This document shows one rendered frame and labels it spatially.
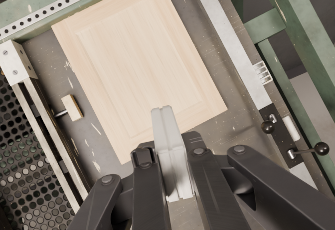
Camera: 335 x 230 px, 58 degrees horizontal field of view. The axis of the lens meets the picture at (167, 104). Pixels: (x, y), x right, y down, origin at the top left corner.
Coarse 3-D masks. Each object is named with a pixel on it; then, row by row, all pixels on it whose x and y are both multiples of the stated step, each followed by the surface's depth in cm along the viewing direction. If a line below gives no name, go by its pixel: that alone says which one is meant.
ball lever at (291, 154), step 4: (316, 144) 83; (320, 144) 82; (324, 144) 81; (312, 148) 85; (316, 148) 82; (320, 148) 81; (324, 148) 81; (328, 148) 81; (288, 152) 91; (292, 152) 90; (296, 152) 89; (300, 152) 88; (304, 152) 87; (308, 152) 86; (316, 152) 82; (320, 152) 81; (324, 152) 81; (328, 152) 81; (292, 156) 90
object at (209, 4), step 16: (208, 0) 94; (208, 16) 94; (224, 16) 94; (224, 32) 93; (224, 48) 94; (240, 48) 93; (240, 64) 93; (240, 80) 95; (256, 80) 93; (256, 96) 93; (256, 112) 95; (272, 144) 96; (304, 176) 92
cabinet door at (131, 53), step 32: (128, 0) 95; (160, 0) 96; (64, 32) 95; (96, 32) 95; (128, 32) 95; (160, 32) 95; (96, 64) 95; (128, 64) 95; (160, 64) 95; (192, 64) 95; (96, 96) 94; (128, 96) 95; (160, 96) 95; (192, 96) 95; (128, 128) 94; (128, 160) 94
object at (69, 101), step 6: (66, 96) 92; (72, 96) 94; (66, 102) 92; (72, 102) 92; (66, 108) 92; (72, 108) 92; (78, 108) 94; (72, 114) 92; (78, 114) 92; (72, 120) 92
